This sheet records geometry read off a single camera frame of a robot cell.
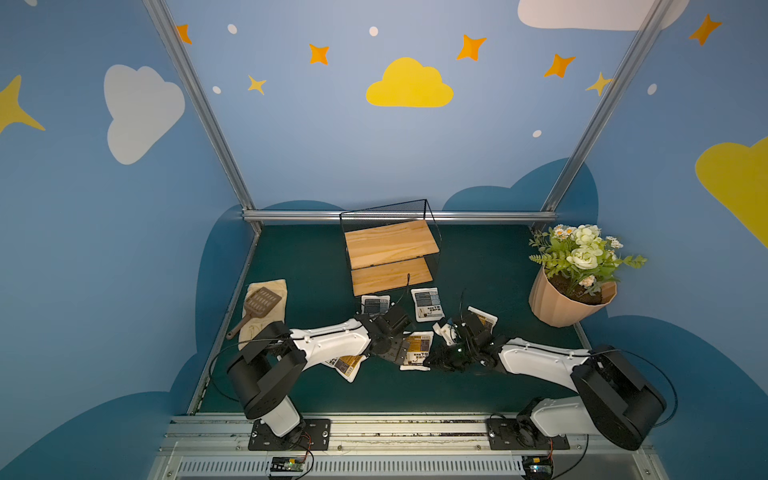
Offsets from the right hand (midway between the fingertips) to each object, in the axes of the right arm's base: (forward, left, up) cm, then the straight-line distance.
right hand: (427, 360), depth 85 cm
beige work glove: (+8, +55, -2) cm, 55 cm away
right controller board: (-23, -27, -6) cm, 36 cm away
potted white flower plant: (+15, -36, +25) cm, 46 cm away
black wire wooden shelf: (+32, +13, +12) cm, 37 cm away
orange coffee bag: (+5, +2, 0) cm, 6 cm away
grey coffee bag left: (+18, +17, -1) cm, 25 cm away
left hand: (+5, +11, 0) cm, 12 cm away
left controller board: (-27, +34, -3) cm, 44 cm away
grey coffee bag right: (+19, -1, -2) cm, 19 cm away
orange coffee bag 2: (-3, +23, 0) cm, 23 cm away
